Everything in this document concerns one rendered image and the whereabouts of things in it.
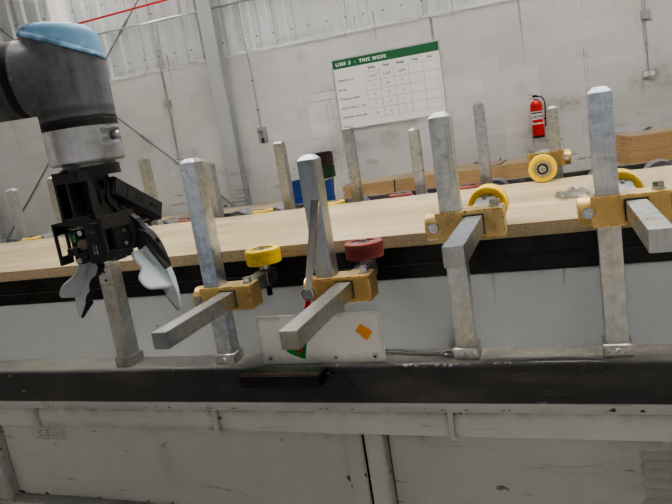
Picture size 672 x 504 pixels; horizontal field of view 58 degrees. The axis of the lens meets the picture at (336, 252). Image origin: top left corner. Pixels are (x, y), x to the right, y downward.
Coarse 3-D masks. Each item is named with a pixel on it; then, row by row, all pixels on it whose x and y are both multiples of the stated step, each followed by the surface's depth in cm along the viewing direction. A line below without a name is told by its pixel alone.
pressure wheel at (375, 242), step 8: (352, 240) 129; (360, 240) 126; (368, 240) 128; (376, 240) 125; (352, 248) 124; (360, 248) 123; (368, 248) 123; (376, 248) 124; (352, 256) 124; (360, 256) 123; (368, 256) 123; (376, 256) 124
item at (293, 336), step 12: (360, 264) 127; (372, 264) 126; (336, 288) 110; (348, 288) 112; (324, 300) 103; (336, 300) 105; (348, 300) 111; (312, 312) 97; (324, 312) 100; (336, 312) 105; (288, 324) 93; (300, 324) 92; (312, 324) 95; (324, 324) 99; (288, 336) 90; (300, 336) 90; (312, 336) 94; (288, 348) 90; (300, 348) 90
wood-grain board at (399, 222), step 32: (512, 192) 169; (544, 192) 159; (224, 224) 202; (256, 224) 188; (288, 224) 176; (352, 224) 157; (384, 224) 148; (416, 224) 141; (512, 224) 123; (544, 224) 121; (576, 224) 119; (0, 256) 212; (32, 256) 197; (128, 256) 163; (192, 256) 149; (224, 256) 146; (288, 256) 141
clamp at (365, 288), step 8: (344, 272) 117; (352, 272) 116; (304, 280) 118; (320, 280) 115; (328, 280) 115; (336, 280) 114; (344, 280) 114; (352, 280) 113; (360, 280) 113; (368, 280) 112; (376, 280) 116; (320, 288) 116; (328, 288) 115; (352, 288) 113; (360, 288) 113; (368, 288) 112; (376, 288) 116; (360, 296) 113; (368, 296) 113
